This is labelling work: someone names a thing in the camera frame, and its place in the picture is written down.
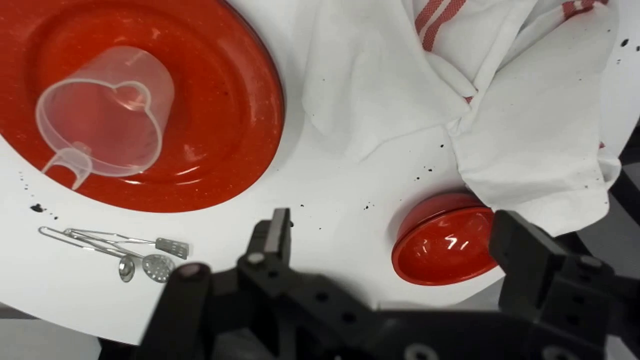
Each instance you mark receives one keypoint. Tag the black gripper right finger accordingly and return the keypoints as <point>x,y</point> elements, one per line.
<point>566,300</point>

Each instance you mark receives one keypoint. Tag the large red plate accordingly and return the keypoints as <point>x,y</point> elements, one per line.
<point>228,110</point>

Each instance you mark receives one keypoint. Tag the white folded towel red stripes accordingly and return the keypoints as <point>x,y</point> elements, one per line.
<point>533,72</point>

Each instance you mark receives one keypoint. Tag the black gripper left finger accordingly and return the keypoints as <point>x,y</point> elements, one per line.
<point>201,304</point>

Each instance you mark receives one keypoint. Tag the metal measuring spoons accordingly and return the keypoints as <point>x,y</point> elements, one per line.
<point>157,258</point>

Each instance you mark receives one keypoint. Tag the white round pedestal table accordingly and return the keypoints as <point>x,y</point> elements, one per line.
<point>347,215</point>

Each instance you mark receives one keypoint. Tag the clear plastic measuring cup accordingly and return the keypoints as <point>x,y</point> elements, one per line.
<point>109,117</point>

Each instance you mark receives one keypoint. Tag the small red bowl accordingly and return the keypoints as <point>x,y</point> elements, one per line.
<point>444,241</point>

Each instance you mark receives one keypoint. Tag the white towel with red stripes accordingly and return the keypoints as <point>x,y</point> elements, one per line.
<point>354,70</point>

